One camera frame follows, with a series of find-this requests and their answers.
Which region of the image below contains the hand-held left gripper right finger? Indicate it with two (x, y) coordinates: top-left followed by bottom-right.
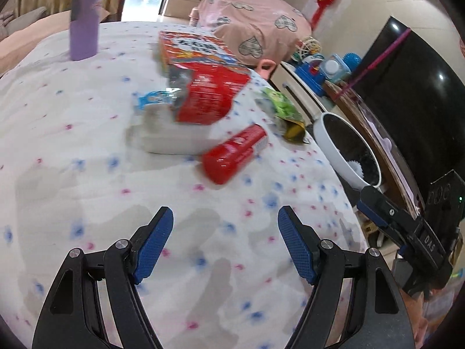
(278, 206), (415, 349)

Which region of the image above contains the pink stick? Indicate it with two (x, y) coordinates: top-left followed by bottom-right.
(334, 28), (413, 99)

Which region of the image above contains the white bin with black bag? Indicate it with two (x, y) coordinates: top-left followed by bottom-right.
(312, 112), (386, 190)

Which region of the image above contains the red cylindrical can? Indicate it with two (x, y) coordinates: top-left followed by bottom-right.
(201, 124), (269, 185)

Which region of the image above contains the black television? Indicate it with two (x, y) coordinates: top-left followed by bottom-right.
(350, 16), (465, 204)

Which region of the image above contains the colourful ring toy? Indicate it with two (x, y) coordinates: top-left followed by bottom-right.
(292, 36), (324, 62)

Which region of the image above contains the striped beige sofa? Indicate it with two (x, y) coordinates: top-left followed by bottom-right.
(0, 5), (73, 77)

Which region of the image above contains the white floral tablecloth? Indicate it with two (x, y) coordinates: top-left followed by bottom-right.
(0, 21), (367, 349)

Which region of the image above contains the white ribbed plastic container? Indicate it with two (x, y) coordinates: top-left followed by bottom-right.
(345, 159), (365, 180)

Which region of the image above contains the light blue wrapper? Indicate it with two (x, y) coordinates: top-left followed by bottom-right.
(133, 89), (182, 111)

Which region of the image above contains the grey white plastic packet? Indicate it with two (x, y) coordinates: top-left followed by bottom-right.
(125, 107), (219, 154)

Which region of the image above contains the red snack bag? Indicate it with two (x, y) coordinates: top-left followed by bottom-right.
(169, 62), (252, 124)

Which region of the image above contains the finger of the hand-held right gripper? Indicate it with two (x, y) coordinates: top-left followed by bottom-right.
(359, 185), (422, 233)
(357, 201), (405, 248)

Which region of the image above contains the green snack bag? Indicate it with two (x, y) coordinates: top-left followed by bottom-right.
(256, 87), (306, 142)

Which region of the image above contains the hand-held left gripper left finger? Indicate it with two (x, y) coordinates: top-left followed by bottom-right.
(32, 206), (174, 349)

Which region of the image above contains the red printed box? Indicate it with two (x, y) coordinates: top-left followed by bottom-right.
(158, 31), (242, 77)

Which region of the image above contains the purple thermos bottle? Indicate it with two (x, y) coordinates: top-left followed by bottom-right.
(70, 0), (104, 62)

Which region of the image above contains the pink heart-patterned cover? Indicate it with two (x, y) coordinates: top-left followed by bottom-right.
(189, 0), (313, 68)

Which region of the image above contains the blue toy set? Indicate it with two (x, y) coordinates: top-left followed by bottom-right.
(295, 54), (351, 97)

